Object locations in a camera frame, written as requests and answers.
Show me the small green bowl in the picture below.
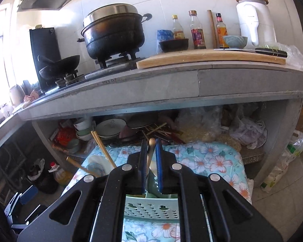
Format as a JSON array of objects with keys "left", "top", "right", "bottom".
[{"left": 66, "top": 138, "right": 81, "bottom": 153}]

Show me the green plastic utensil holder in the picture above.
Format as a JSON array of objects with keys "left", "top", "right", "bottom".
[{"left": 124, "top": 173, "right": 179, "bottom": 223}]

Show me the gas stove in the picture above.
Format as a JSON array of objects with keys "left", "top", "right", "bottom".
[{"left": 39, "top": 54, "right": 141, "bottom": 94}]

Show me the orange label sauce bottle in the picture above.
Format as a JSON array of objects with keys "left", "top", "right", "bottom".
[{"left": 216, "top": 13, "right": 229, "bottom": 49}]

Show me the red snack package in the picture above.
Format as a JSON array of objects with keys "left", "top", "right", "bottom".
[{"left": 49, "top": 122, "right": 76, "bottom": 147}]

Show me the plastic bag of rice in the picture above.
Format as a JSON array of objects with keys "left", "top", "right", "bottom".
[{"left": 261, "top": 130, "right": 303, "bottom": 192}]

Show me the white ceramic plate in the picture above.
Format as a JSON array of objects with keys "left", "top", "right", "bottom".
[{"left": 95, "top": 119, "right": 126, "bottom": 138}]

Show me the yellow cooking oil bottle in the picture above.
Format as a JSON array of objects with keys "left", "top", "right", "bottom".
[{"left": 48, "top": 162, "right": 73, "bottom": 187}]

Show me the light blue bowl on counter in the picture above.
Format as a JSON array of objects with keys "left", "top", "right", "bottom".
[{"left": 223, "top": 35, "right": 248, "bottom": 49}]

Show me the wooden rolling pin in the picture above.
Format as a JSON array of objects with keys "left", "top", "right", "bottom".
[{"left": 207, "top": 10, "right": 217, "bottom": 49}]

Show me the white electric kettle appliance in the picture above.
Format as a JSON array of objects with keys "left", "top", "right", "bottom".
[{"left": 236, "top": 0, "right": 276, "bottom": 49}]

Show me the kitchen knife black handle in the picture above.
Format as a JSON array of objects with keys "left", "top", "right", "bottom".
[{"left": 215, "top": 48, "right": 288, "bottom": 58}]

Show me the black trash bin with bag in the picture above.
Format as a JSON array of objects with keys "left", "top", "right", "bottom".
[{"left": 27, "top": 159, "right": 59, "bottom": 194}]

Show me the red label sauce bottle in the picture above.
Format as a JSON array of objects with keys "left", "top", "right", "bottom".
[{"left": 189, "top": 10, "right": 206, "bottom": 49}]

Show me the black stock pot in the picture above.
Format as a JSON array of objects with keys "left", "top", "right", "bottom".
[{"left": 77, "top": 3, "right": 153, "bottom": 63}]

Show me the black bowl on counter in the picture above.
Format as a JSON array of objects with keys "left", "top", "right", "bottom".
[{"left": 159, "top": 38, "right": 189, "bottom": 53}]

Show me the black wok pan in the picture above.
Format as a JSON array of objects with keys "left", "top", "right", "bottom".
[{"left": 38, "top": 55, "right": 80, "bottom": 80}]

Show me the stack of ceramic bowls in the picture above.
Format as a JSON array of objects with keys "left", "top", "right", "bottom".
[{"left": 73, "top": 117, "right": 93, "bottom": 142}]

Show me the wooden cutting board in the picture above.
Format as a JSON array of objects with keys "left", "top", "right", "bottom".
[{"left": 137, "top": 49, "right": 287, "bottom": 69}]

